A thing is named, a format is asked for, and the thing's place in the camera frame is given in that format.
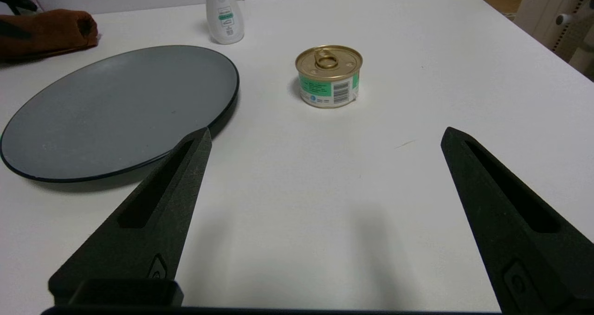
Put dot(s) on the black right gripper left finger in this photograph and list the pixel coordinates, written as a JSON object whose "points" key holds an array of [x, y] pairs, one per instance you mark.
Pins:
{"points": [[153, 222]]}

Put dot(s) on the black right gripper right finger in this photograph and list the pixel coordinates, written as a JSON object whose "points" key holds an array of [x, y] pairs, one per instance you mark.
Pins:
{"points": [[533, 241]]}

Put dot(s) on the brown towel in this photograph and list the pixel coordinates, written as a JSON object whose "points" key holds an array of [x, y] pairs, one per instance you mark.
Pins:
{"points": [[51, 32]]}

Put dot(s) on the gray round plate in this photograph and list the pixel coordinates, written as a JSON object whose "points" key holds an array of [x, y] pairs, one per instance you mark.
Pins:
{"points": [[116, 111]]}

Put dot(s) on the white bottle silver cap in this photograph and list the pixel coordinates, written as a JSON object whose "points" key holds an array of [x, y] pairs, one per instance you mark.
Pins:
{"points": [[224, 18]]}

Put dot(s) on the gold-lid tin can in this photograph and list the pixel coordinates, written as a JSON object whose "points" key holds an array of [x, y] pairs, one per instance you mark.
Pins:
{"points": [[328, 80]]}

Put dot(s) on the white desk leg with crank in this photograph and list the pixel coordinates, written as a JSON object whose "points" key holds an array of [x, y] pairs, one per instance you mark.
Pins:
{"points": [[547, 9]]}

